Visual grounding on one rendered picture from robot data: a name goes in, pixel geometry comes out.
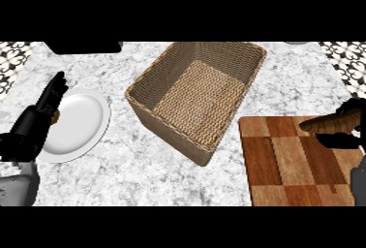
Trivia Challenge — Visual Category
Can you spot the black appliance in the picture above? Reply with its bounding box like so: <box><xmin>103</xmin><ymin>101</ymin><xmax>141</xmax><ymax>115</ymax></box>
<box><xmin>44</xmin><ymin>42</ymin><xmax>125</xmax><ymax>55</ymax></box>

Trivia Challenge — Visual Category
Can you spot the wooden cutting board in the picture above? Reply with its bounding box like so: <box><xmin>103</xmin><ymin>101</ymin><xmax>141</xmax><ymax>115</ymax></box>
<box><xmin>238</xmin><ymin>115</ymin><xmax>366</xmax><ymax>207</ymax></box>

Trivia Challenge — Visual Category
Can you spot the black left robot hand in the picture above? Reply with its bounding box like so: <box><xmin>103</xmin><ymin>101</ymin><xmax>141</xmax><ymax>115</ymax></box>
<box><xmin>0</xmin><ymin>71</ymin><xmax>70</xmax><ymax>163</ymax></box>

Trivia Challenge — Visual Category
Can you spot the white plate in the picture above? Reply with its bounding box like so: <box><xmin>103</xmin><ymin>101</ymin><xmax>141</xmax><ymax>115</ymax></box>
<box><xmin>36</xmin><ymin>89</ymin><xmax>114</xmax><ymax>164</ymax></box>

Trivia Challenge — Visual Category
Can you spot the small brown item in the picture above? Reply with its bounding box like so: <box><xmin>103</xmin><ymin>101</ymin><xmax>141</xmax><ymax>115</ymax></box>
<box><xmin>51</xmin><ymin>109</ymin><xmax>63</xmax><ymax>126</ymax></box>

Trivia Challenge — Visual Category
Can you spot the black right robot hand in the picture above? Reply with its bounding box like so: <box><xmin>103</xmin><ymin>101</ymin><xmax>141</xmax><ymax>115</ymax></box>
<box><xmin>315</xmin><ymin>97</ymin><xmax>366</xmax><ymax>150</ymax></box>

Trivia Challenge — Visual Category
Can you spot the brown croissant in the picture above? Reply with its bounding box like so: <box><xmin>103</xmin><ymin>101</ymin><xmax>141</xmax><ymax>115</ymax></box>
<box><xmin>297</xmin><ymin>108</ymin><xmax>364</xmax><ymax>136</ymax></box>

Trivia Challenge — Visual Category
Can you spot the wicker basket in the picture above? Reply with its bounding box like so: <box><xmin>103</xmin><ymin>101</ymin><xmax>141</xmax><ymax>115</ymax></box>
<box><xmin>125</xmin><ymin>42</ymin><xmax>269</xmax><ymax>168</ymax></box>

